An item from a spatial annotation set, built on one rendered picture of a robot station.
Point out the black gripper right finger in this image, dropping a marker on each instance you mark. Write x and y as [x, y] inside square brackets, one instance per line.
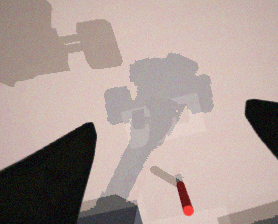
[263, 117]

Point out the red peg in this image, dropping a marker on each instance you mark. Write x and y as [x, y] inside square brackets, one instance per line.
[185, 200]

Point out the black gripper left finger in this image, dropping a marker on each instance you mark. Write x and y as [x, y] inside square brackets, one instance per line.
[48, 186]

